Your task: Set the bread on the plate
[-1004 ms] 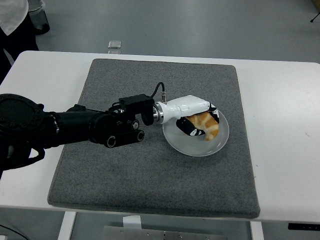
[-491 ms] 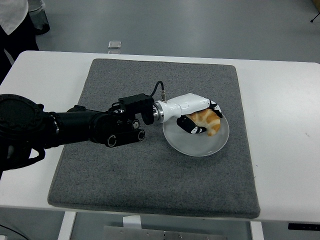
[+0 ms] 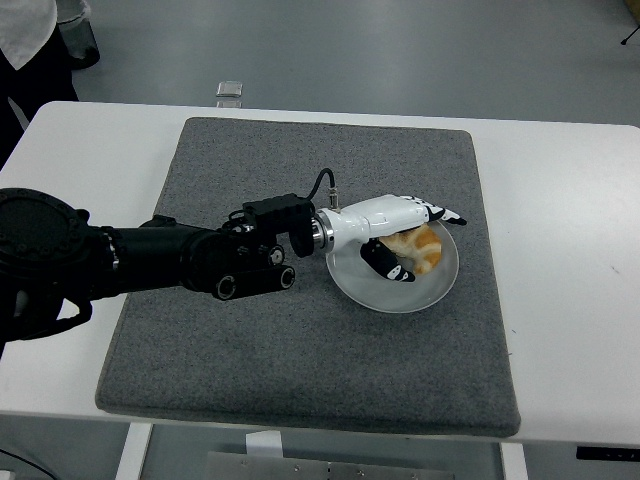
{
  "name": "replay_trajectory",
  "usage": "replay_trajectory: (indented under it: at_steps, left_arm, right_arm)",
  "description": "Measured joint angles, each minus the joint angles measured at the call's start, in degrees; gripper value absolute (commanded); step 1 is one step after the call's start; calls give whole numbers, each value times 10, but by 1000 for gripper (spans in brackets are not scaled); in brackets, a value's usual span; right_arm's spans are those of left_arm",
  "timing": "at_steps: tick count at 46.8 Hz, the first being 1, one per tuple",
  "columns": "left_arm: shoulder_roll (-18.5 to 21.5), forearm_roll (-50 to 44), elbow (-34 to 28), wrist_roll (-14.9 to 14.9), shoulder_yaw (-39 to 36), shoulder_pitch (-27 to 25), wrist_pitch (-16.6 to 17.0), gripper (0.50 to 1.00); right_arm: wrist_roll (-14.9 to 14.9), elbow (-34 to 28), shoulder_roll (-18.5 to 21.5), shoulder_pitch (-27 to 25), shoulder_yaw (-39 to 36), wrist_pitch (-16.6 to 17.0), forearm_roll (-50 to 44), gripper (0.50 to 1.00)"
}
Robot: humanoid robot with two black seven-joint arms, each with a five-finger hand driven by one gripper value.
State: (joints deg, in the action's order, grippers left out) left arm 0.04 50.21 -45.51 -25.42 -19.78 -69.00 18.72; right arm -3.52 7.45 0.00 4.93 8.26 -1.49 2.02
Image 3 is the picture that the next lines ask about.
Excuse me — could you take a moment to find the grey metal plate with screws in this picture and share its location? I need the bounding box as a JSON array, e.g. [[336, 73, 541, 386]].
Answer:
[[203, 451, 454, 480]]

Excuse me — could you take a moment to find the person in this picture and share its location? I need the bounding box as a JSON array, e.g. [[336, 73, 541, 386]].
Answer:
[[0, 0, 81, 171]]

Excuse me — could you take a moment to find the white round plate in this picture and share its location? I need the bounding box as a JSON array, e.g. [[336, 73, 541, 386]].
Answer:
[[325, 218, 460, 315]]

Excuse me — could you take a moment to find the golden croissant bread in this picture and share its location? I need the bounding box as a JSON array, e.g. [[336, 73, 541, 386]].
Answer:
[[379, 223, 444, 275]]

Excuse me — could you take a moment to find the white table leg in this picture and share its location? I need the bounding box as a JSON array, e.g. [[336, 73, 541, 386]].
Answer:
[[114, 422, 154, 480], [499, 442, 529, 480]]

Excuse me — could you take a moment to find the black trash bin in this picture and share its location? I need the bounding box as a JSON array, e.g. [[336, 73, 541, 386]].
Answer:
[[53, 0, 101, 70]]

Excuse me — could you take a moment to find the black table control panel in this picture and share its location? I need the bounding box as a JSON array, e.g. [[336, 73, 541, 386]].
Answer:
[[575, 445, 640, 461]]

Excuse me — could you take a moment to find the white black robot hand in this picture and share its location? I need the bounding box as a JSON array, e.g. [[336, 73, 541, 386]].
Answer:
[[327, 193, 468, 284]]

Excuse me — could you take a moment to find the grey square mat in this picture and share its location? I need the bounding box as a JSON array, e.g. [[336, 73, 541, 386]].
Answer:
[[94, 116, 522, 439]]

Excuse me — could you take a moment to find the white bracket under table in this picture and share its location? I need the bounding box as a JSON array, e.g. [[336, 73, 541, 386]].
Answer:
[[244, 430, 285, 459]]

